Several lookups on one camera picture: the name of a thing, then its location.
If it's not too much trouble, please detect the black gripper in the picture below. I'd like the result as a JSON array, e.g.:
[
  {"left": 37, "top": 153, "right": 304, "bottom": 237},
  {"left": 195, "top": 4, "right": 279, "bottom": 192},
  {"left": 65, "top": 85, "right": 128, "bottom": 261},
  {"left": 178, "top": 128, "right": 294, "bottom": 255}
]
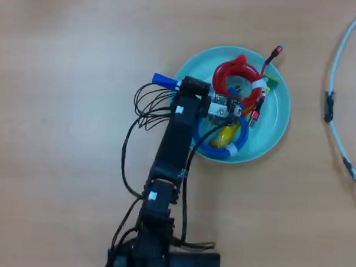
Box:
[{"left": 175, "top": 75, "right": 213, "bottom": 105}]

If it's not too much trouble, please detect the green bowl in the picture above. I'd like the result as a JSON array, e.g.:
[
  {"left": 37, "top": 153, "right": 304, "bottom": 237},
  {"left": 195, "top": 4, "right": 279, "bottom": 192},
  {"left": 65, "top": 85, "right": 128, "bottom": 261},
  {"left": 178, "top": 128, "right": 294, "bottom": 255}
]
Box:
[{"left": 172, "top": 44, "right": 294, "bottom": 167}]

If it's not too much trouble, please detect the thick black camera cable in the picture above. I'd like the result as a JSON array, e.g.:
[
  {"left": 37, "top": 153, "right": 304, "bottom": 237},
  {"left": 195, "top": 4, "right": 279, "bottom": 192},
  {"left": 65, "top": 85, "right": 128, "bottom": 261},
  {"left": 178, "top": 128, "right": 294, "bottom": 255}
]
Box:
[{"left": 172, "top": 109, "right": 241, "bottom": 252}]

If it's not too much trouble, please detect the black tape on hose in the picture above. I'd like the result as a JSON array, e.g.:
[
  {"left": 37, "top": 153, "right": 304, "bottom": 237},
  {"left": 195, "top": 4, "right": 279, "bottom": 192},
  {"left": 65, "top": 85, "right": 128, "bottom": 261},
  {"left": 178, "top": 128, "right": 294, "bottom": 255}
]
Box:
[{"left": 342, "top": 157, "right": 355, "bottom": 175}]

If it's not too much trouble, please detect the thin black wire bundle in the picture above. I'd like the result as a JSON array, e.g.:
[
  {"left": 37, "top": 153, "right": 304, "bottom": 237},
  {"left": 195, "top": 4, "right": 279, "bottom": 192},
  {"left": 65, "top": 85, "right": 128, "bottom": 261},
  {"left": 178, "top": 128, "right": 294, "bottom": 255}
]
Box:
[{"left": 132, "top": 82, "right": 181, "bottom": 132}]

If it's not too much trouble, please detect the red coiled USB cable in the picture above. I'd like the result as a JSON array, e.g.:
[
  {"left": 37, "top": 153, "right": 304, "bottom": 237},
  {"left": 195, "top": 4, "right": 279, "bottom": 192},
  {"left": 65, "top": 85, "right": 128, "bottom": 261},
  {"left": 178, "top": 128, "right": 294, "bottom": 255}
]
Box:
[{"left": 210, "top": 41, "right": 285, "bottom": 129}]

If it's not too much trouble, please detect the white curved hose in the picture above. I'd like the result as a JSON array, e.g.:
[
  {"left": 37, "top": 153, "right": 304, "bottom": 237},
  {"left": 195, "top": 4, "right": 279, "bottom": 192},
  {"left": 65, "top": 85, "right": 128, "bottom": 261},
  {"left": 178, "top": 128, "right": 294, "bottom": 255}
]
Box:
[{"left": 324, "top": 0, "right": 356, "bottom": 190}]

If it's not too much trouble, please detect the blue coiled cable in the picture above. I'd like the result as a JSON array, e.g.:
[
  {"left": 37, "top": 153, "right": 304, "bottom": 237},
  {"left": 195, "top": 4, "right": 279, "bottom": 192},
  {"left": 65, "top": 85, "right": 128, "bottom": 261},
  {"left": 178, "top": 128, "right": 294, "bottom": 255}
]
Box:
[{"left": 191, "top": 113, "right": 251, "bottom": 159}]

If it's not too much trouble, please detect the green and yellow clip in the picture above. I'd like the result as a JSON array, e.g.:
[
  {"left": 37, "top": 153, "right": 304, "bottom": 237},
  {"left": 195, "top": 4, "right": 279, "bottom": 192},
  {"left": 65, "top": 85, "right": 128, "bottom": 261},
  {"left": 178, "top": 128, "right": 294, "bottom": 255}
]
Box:
[{"left": 263, "top": 74, "right": 279, "bottom": 95}]

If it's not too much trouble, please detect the black looped motor cable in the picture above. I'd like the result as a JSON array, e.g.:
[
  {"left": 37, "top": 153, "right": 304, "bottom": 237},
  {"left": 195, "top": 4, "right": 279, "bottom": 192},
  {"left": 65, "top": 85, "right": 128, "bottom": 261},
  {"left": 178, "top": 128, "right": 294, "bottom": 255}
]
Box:
[{"left": 110, "top": 105, "right": 175, "bottom": 258}]

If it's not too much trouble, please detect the black clip on hose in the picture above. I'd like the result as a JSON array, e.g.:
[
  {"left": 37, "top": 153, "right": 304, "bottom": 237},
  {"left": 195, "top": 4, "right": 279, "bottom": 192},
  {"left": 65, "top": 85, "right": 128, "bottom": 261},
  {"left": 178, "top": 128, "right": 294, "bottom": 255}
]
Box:
[{"left": 324, "top": 90, "right": 337, "bottom": 123}]

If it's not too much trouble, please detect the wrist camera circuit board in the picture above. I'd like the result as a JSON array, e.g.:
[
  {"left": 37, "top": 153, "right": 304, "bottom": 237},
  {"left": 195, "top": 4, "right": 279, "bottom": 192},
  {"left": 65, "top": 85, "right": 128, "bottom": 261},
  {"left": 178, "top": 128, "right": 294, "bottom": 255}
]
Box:
[{"left": 207, "top": 92, "right": 246, "bottom": 128}]

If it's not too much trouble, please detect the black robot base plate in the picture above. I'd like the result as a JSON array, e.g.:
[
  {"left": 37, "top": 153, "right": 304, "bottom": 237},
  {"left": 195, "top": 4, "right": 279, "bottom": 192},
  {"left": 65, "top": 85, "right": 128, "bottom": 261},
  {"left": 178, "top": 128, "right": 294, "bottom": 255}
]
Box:
[{"left": 103, "top": 245, "right": 222, "bottom": 267}]

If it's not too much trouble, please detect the yellow tube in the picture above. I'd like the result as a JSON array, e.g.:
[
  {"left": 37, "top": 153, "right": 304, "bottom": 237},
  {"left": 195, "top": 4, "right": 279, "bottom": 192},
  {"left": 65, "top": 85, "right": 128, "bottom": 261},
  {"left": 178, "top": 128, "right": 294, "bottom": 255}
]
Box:
[{"left": 208, "top": 122, "right": 241, "bottom": 151}]

